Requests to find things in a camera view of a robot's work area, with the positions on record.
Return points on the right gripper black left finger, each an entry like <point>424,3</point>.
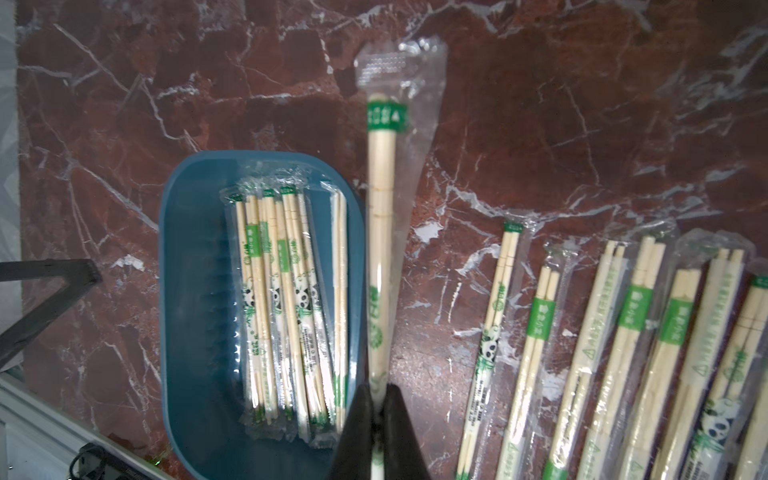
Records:
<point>353,456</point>

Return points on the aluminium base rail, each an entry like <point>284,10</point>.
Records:
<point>39,441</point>

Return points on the chopstick pair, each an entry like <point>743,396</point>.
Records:
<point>725,398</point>
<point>586,359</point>
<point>404,85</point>
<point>514,228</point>
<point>721,286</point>
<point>690,255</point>
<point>601,444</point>
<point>559,259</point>
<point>750,463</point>

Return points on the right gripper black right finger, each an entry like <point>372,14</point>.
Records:
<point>403,459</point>

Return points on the wrapped chopsticks in box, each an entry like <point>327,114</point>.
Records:
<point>289,260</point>

